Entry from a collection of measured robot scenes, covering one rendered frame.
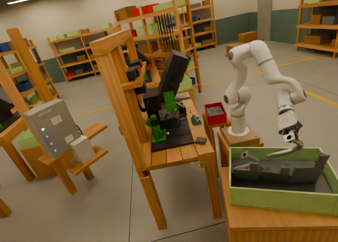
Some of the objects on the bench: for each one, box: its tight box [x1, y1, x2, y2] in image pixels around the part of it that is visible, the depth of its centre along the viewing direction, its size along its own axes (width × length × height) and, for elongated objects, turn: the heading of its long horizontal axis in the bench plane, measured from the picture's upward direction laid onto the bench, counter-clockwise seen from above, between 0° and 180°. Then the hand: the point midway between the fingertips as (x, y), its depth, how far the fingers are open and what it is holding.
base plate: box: [151, 101, 195, 152], centre depth 234 cm, size 42×110×2 cm, turn 25°
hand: (291, 137), depth 104 cm, fingers closed on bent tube, 3 cm apart
